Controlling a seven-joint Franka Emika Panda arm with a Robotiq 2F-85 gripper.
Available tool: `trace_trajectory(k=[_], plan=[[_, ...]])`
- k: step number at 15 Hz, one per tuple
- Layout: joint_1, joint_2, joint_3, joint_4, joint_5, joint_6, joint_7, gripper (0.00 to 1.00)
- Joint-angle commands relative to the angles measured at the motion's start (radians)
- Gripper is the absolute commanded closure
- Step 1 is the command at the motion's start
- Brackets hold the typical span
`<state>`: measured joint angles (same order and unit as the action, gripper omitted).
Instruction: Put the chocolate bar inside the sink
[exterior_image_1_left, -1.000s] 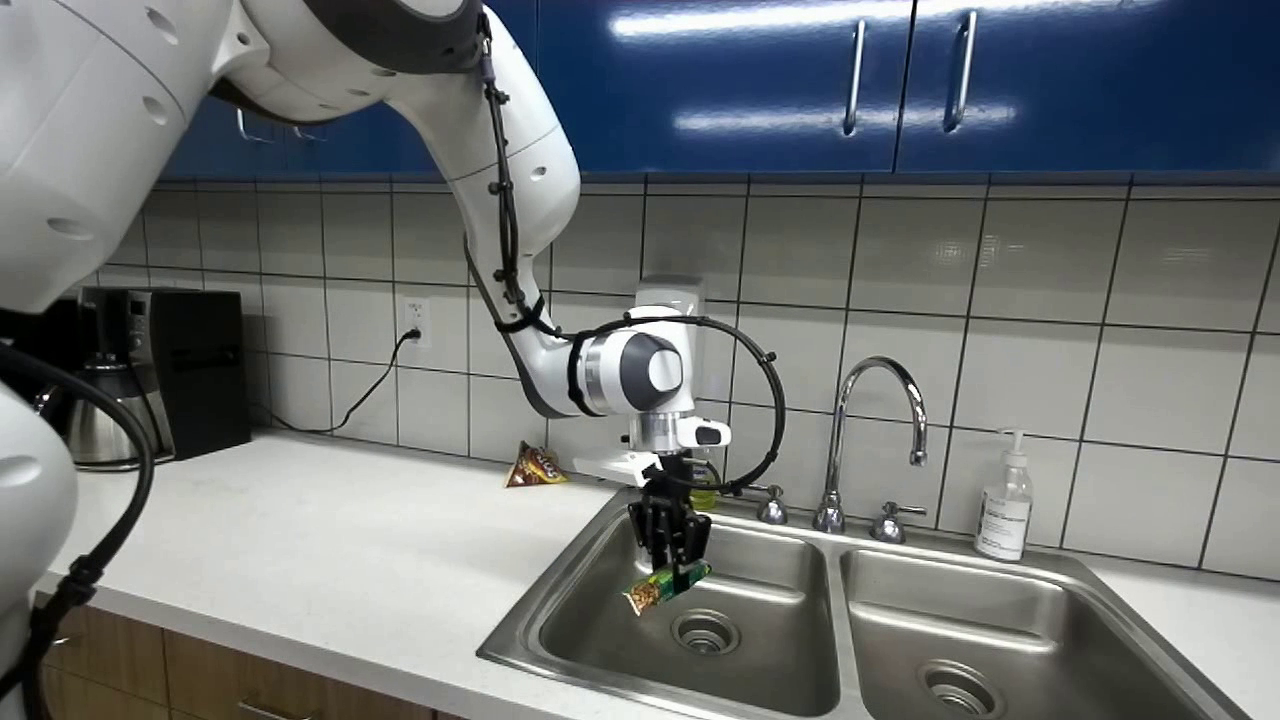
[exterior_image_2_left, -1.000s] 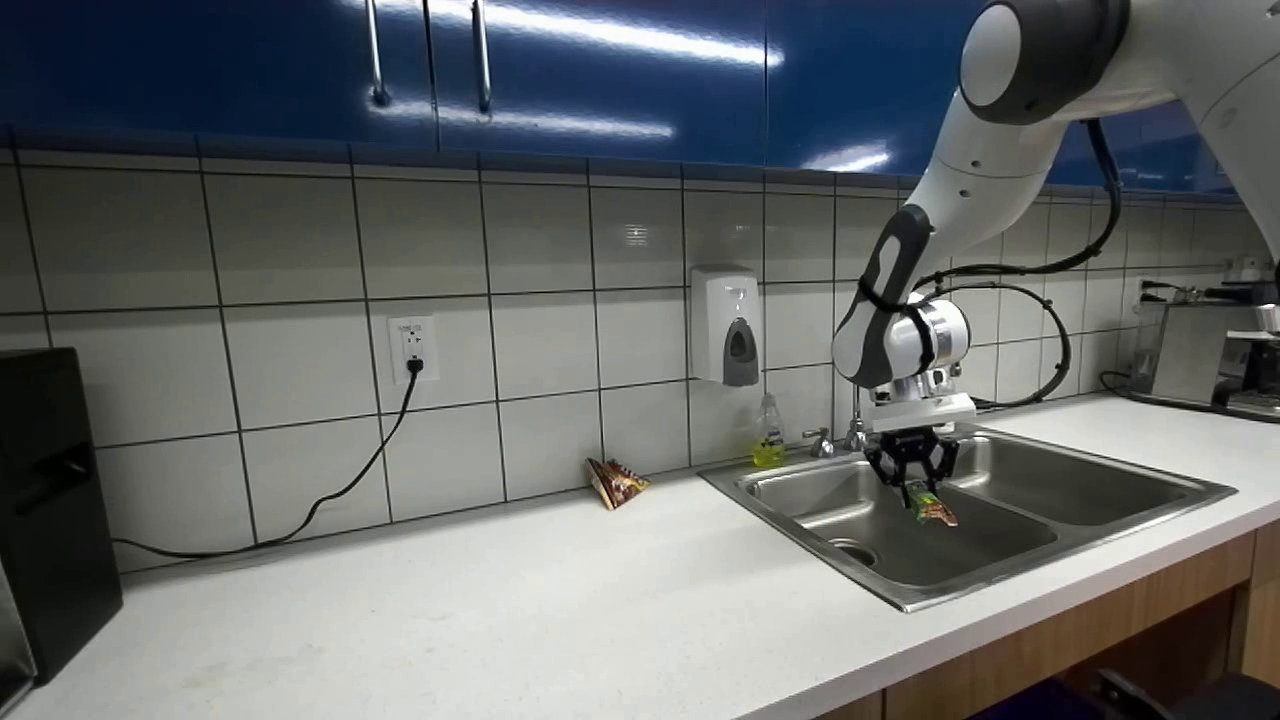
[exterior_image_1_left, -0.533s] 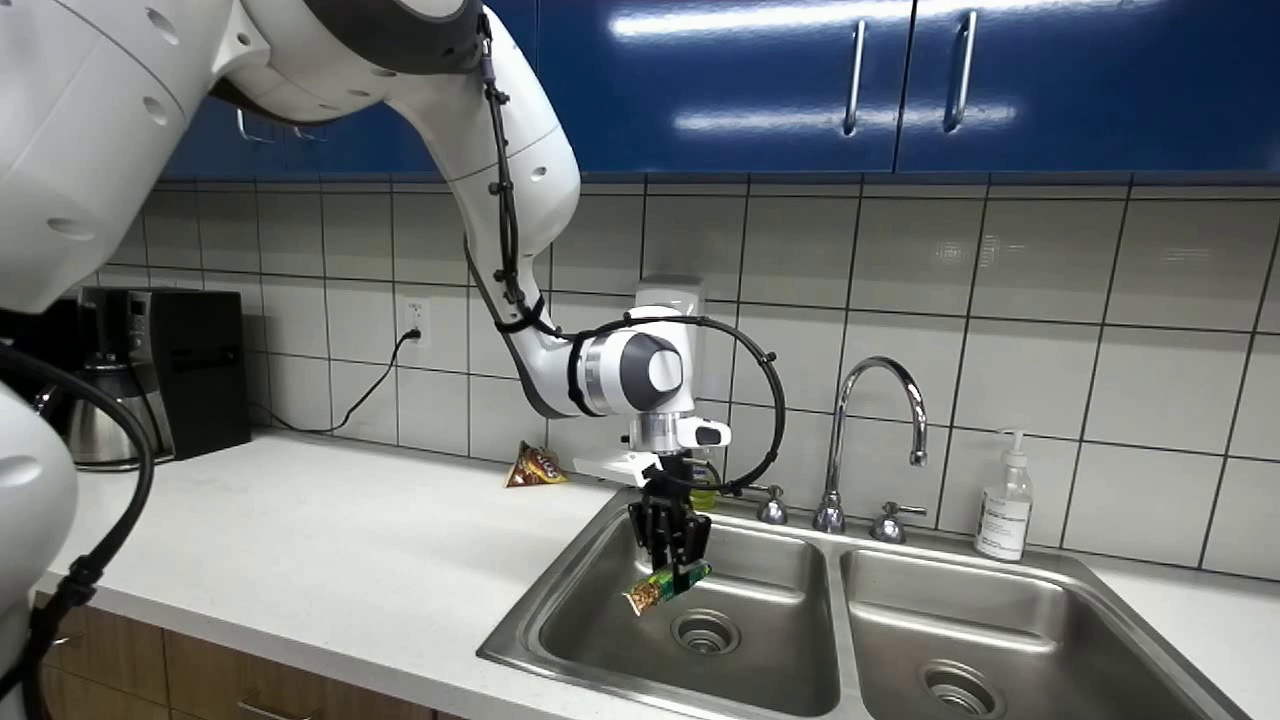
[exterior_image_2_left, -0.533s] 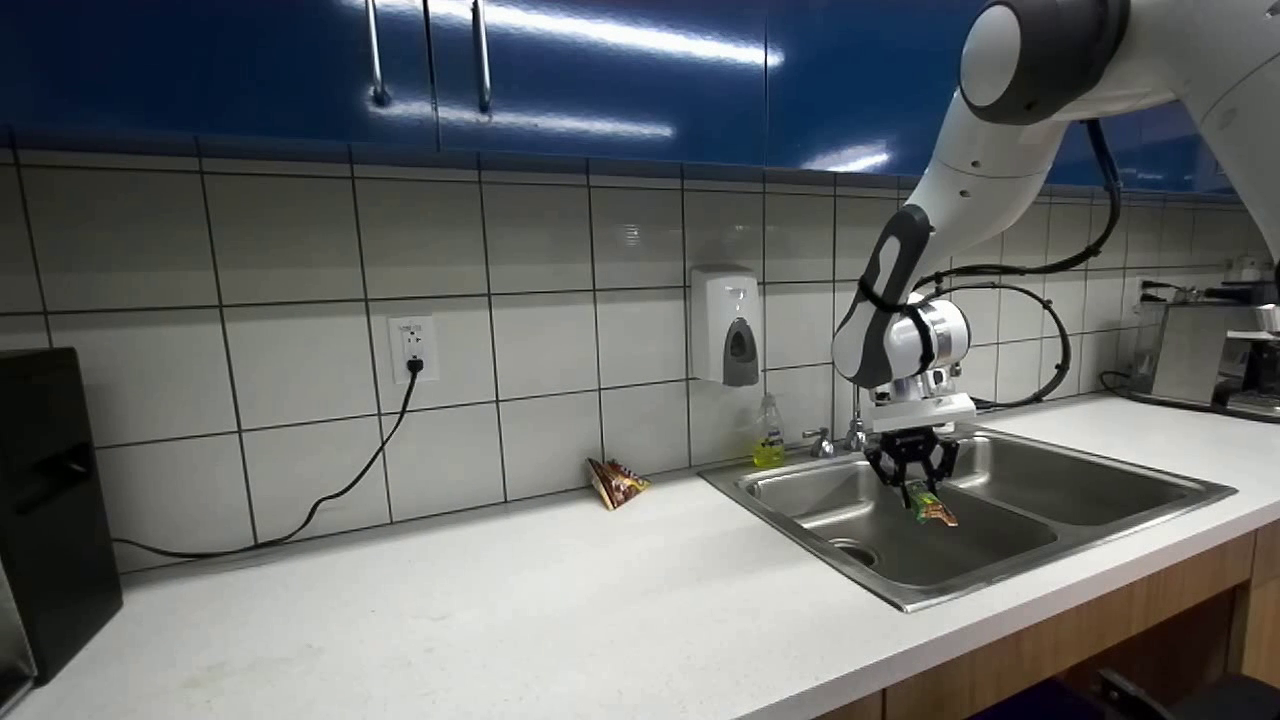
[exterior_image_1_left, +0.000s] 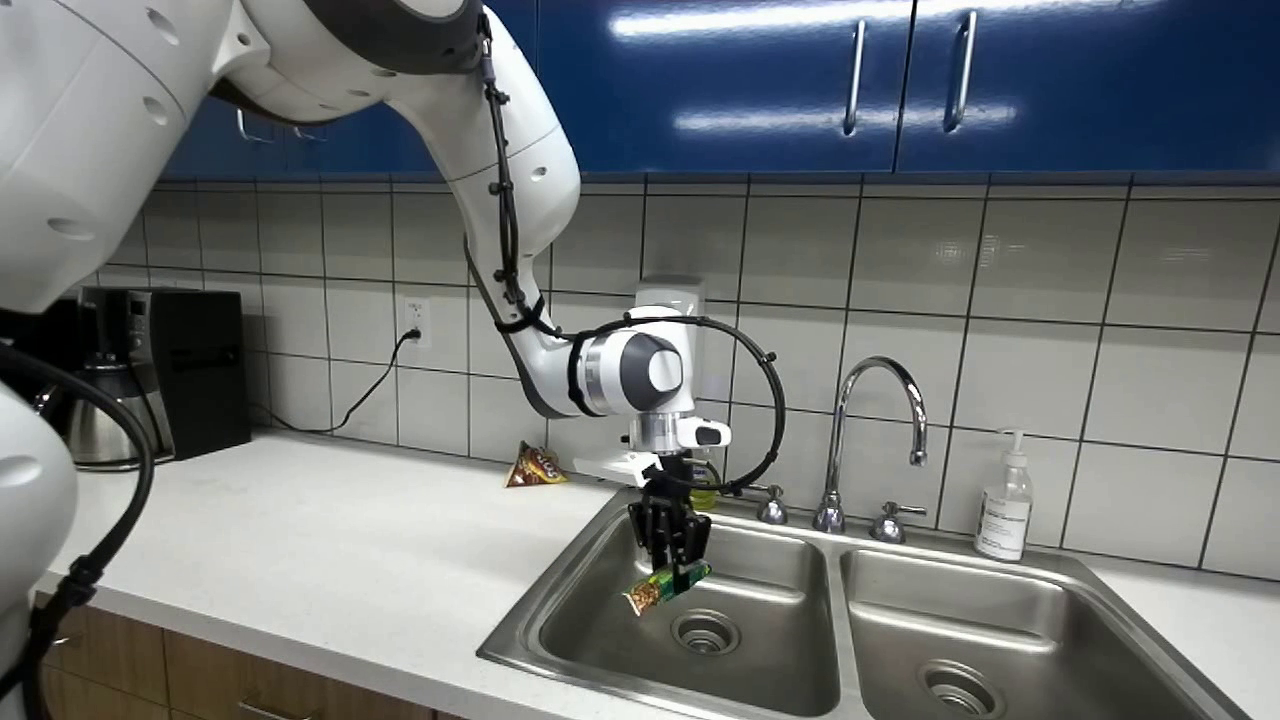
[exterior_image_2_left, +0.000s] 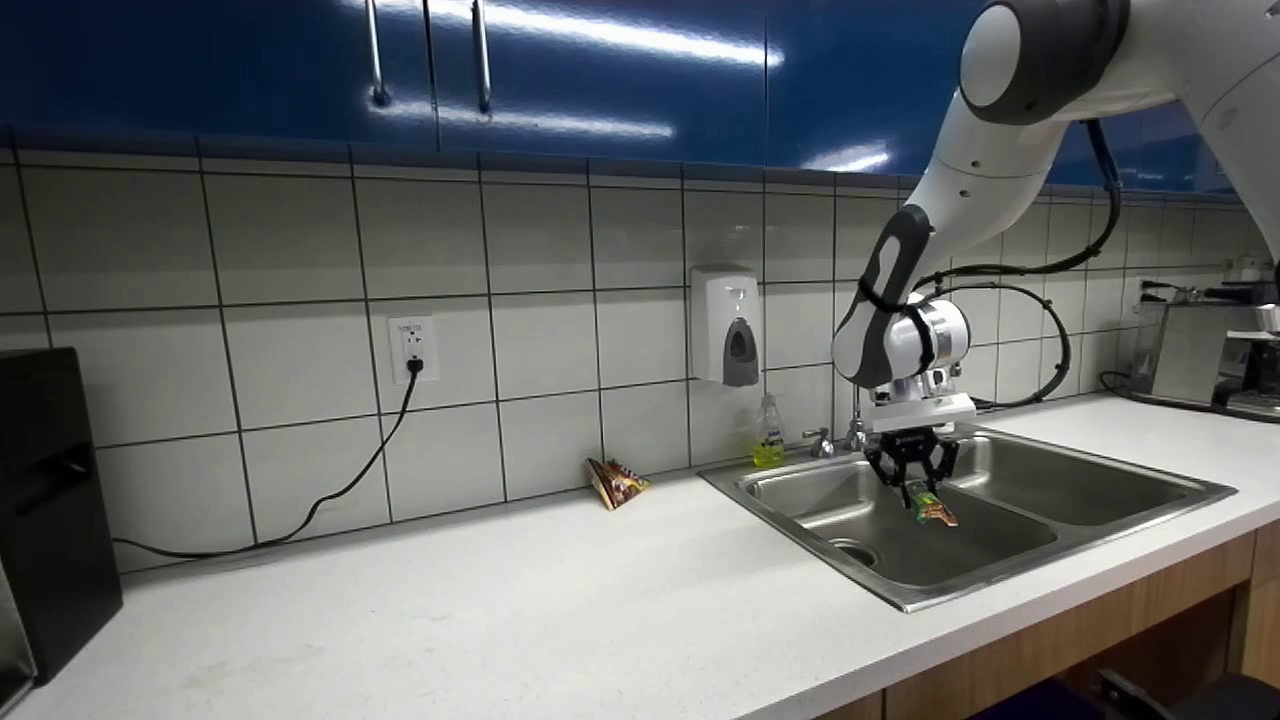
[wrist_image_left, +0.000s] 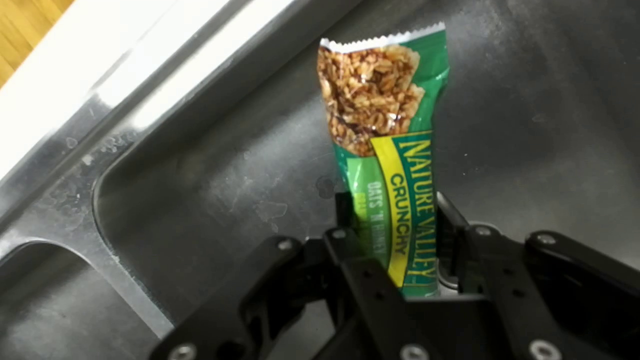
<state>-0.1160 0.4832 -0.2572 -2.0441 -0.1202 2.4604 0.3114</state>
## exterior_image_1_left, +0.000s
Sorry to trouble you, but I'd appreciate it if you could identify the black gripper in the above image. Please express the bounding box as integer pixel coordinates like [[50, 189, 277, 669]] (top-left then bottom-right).
[[632, 452, 716, 579]]

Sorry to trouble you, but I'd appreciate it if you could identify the green granola bar wrapper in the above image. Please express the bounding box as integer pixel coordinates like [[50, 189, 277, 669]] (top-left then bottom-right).
[[621, 555, 712, 619]]

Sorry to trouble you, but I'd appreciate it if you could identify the stainless steel double sink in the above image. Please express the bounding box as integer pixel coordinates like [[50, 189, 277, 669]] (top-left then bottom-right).
[[478, 483, 1255, 720]]

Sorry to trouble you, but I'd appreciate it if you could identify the brown crumpled snack wrapper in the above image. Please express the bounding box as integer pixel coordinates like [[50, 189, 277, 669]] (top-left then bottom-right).
[[505, 439, 571, 494]]

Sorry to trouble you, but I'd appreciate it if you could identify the chrome gooseneck faucet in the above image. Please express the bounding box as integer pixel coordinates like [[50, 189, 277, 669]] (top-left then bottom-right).
[[811, 354, 937, 537]]

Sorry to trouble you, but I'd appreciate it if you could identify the clear pump soap bottle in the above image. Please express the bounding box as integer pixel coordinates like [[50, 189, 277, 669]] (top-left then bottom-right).
[[974, 429, 1035, 563]]

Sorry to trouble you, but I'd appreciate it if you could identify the blue cabinet door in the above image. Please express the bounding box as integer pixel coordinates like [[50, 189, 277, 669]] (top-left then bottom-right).
[[164, 91, 274, 185], [266, 95, 455, 185], [533, 0, 921, 185], [898, 0, 1280, 189]]

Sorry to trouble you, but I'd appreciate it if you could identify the wooden base cabinet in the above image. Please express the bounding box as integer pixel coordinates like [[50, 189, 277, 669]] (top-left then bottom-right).
[[37, 598, 464, 720]]

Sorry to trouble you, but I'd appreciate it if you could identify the black coffee maker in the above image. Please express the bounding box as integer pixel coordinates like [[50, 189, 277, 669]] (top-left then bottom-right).
[[81, 281, 256, 466]]

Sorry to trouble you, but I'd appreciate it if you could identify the steel coffee carafe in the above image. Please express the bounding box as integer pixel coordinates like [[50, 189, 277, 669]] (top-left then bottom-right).
[[57, 357, 164, 471]]

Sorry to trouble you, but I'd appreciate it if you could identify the black boxy appliance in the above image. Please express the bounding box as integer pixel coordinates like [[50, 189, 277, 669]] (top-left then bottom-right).
[[0, 299, 95, 394]]

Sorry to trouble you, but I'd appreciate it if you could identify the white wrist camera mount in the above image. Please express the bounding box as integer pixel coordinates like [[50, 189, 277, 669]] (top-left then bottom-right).
[[585, 447, 669, 487]]

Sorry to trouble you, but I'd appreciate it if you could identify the chrome faucet handle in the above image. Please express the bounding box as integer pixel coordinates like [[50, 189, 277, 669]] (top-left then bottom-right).
[[868, 500, 932, 549], [744, 481, 797, 527]]

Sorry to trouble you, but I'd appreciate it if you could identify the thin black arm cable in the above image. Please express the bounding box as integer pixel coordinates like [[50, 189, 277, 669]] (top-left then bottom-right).
[[474, 13, 794, 503]]

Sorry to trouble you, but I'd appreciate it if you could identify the white wall soap dispenser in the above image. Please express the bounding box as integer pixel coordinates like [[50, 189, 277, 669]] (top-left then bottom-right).
[[632, 275, 712, 333]]

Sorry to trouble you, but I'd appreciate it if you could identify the black power cord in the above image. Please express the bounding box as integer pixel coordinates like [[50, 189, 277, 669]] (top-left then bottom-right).
[[329, 325, 430, 437]]

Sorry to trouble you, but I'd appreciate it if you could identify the white wall outlet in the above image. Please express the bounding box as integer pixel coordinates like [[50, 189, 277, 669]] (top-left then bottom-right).
[[397, 293, 441, 357]]

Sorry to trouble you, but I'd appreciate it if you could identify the silver cabinet door handle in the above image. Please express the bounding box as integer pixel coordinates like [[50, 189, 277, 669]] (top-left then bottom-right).
[[946, 10, 985, 141], [839, 18, 871, 141]]

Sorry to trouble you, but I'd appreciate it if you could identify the thick black base hose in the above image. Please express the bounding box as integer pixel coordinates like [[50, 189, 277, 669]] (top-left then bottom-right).
[[0, 340, 162, 720]]

